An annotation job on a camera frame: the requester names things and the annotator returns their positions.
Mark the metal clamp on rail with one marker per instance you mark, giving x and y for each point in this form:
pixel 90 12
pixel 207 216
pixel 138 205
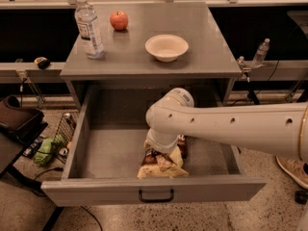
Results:
pixel 244 68

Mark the grey cabinet counter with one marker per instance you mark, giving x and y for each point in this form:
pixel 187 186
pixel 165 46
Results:
pixel 125 57

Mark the white paper bowl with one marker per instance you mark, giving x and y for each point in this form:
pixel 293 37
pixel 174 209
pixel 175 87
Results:
pixel 166 48

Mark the black yellow tape measure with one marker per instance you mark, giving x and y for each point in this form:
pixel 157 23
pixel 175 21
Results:
pixel 42 62

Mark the clear plastic water bottle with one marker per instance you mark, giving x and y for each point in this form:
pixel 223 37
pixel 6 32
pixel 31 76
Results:
pixel 89 30

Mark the soda can in basket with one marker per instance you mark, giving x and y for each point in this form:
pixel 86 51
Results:
pixel 70 120

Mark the brown sea salt chip bag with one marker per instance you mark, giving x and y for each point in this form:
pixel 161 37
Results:
pixel 157 164

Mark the tan sneaker shoe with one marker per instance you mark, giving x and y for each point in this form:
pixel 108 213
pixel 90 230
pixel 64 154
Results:
pixel 297 170

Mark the open grey top drawer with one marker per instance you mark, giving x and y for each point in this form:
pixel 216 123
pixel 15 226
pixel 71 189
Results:
pixel 107 151

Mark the black wire basket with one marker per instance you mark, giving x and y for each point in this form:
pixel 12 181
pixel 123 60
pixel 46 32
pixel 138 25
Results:
pixel 66 133

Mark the small black floor object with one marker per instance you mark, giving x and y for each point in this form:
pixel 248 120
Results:
pixel 301 197

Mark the red apple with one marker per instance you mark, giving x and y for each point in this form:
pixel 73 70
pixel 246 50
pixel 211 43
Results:
pixel 119 20

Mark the black drawer handle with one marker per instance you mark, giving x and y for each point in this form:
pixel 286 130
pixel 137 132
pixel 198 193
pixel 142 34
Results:
pixel 156 197

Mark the small background water bottle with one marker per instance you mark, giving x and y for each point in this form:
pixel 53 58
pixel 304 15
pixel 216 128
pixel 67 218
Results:
pixel 261 53

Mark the dark brown chair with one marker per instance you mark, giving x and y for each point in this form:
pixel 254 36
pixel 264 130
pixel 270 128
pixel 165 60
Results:
pixel 19 127

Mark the green plastic bag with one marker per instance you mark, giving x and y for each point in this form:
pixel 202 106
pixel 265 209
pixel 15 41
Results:
pixel 48 150

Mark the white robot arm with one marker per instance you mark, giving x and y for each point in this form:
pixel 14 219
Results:
pixel 278 129

